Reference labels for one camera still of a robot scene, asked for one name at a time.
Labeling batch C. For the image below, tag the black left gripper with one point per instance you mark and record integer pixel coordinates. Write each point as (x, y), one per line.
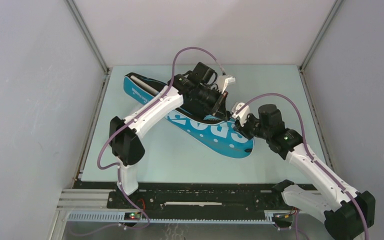
(218, 110)

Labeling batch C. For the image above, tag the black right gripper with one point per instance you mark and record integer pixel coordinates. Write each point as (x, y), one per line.
(243, 129)

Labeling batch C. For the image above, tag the blue racket bag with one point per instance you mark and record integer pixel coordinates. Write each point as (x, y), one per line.
(217, 135)

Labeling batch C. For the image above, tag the blue racket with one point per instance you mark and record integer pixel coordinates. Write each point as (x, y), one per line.
(144, 85)

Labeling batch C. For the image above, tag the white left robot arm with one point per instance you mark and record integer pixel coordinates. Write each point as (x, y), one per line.
(200, 92)

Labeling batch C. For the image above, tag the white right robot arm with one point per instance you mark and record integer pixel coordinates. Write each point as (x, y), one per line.
(345, 212)

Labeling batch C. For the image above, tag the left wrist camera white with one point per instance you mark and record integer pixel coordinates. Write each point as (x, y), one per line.
(224, 81)

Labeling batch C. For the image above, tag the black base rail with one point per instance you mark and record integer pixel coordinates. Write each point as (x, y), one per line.
(203, 201)

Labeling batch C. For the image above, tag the aluminium frame post right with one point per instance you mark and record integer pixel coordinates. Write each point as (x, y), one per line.
(321, 33)

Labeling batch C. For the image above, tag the aluminium frame post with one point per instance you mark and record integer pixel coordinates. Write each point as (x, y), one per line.
(85, 31)
(321, 33)

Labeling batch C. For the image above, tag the grey cable duct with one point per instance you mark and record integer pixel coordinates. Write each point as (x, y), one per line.
(119, 217)

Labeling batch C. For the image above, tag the aluminium frame post left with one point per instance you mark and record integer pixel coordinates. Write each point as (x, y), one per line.
(85, 31)

